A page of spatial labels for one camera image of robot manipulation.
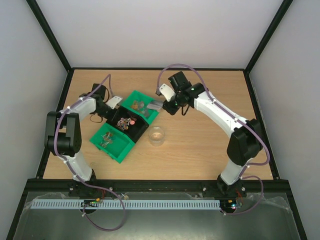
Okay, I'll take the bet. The silver metal scoop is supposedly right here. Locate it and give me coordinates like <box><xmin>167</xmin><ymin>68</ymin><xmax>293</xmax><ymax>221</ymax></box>
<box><xmin>146</xmin><ymin>100</ymin><xmax>163</xmax><ymax>112</ymax></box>

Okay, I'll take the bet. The clear glass jar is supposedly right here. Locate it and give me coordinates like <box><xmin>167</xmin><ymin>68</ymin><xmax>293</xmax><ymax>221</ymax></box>
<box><xmin>148</xmin><ymin>126</ymin><xmax>165</xmax><ymax>147</ymax></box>

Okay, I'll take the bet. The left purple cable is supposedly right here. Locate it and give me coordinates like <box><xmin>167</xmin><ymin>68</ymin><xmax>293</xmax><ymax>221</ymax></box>
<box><xmin>53</xmin><ymin>73</ymin><xmax>126</xmax><ymax>231</ymax></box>

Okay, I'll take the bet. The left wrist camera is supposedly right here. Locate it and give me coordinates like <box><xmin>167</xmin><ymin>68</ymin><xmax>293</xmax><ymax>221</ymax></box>
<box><xmin>106</xmin><ymin>95</ymin><xmax>123</xmax><ymax>109</ymax></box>

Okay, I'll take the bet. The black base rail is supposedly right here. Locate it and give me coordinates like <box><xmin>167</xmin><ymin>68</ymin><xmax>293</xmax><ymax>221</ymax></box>
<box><xmin>24</xmin><ymin>177</ymin><xmax>291</xmax><ymax>198</ymax></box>

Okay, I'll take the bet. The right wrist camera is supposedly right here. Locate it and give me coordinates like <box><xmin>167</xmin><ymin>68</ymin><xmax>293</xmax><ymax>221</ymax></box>
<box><xmin>155</xmin><ymin>83</ymin><xmax>176</xmax><ymax>102</ymax></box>

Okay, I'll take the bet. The light blue cable duct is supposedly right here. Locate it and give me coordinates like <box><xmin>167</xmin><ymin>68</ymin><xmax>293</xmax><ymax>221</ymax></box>
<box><xmin>30</xmin><ymin>199</ymin><xmax>221</xmax><ymax>210</ymax></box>

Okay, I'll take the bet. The green black bin set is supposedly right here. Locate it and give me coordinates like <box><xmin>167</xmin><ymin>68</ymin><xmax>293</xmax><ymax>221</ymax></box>
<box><xmin>89</xmin><ymin>90</ymin><xmax>159</xmax><ymax>163</ymax></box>

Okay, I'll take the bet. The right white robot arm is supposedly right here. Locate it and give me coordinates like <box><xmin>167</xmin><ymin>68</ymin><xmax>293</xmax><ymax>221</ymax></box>
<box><xmin>156</xmin><ymin>71</ymin><xmax>263</xmax><ymax>196</ymax></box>

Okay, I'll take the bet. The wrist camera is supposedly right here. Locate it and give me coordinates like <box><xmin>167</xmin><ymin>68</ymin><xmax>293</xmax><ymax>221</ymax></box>
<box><xmin>106</xmin><ymin>95</ymin><xmax>123</xmax><ymax>109</ymax></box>
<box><xmin>155</xmin><ymin>83</ymin><xmax>176</xmax><ymax>102</ymax></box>

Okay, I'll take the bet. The black cage frame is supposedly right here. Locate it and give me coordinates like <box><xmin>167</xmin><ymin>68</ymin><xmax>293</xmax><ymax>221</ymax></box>
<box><xmin>6</xmin><ymin>0</ymin><xmax>307</xmax><ymax>240</ymax></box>

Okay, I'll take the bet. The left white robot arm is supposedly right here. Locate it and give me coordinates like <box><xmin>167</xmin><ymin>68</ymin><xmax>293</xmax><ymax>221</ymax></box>
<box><xmin>44</xmin><ymin>83</ymin><xmax>123</xmax><ymax>182</ymax></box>

